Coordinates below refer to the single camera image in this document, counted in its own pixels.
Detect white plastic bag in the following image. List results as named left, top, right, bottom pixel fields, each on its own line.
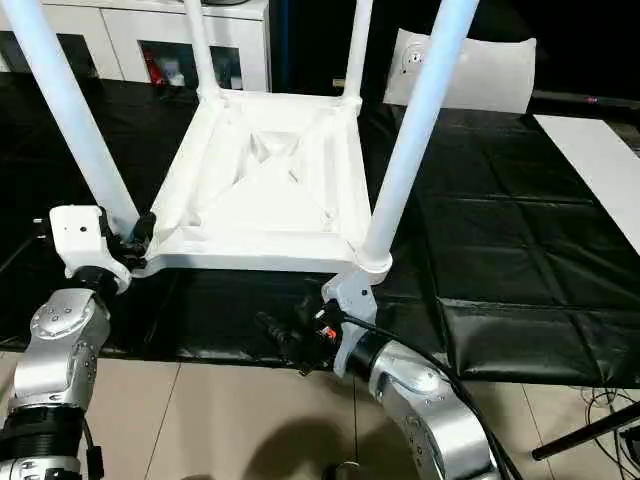
left=383, top=28, right=538, bottom=114

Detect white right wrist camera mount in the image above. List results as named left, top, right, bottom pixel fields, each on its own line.
left=322, top=268, right=381, bottom=379

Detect tangled floor cables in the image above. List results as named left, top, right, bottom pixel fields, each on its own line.
left=580, top=385, right=640, bottom=473

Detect white cabinet with glass doors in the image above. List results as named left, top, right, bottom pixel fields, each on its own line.
left=0, top=0, right=273, bottom=93

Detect red bottle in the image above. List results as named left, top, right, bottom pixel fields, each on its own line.
left=143, top=50, right=162, bottom=83

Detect white side table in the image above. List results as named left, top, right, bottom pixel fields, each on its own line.
left=533, top=113, right=640, bottom=256

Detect black cabinet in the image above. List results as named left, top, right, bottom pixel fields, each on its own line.
left=268, top=0, right=640, bottom=106

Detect black work mat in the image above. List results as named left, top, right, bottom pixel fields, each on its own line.
left=0, top=72, right=640, bottom=391

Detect white plastic table leg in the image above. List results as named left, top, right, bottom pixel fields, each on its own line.
left=183, top=0, right=223, bottom=101
left=342, top=0, right=376, bottom=109
left=0, top=0, right=141, bottom=241
left=358, top=0, right=481, bottom=279

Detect black robot right foot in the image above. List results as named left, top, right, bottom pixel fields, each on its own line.
left=335, top=462, right=376, bottom=480

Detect black work table foot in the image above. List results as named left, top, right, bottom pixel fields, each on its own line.
left=532, top=400, right=640, bottom=461

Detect black bar with red mark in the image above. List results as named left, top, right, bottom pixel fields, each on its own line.
left=530, top=90, right=640, bottom=109

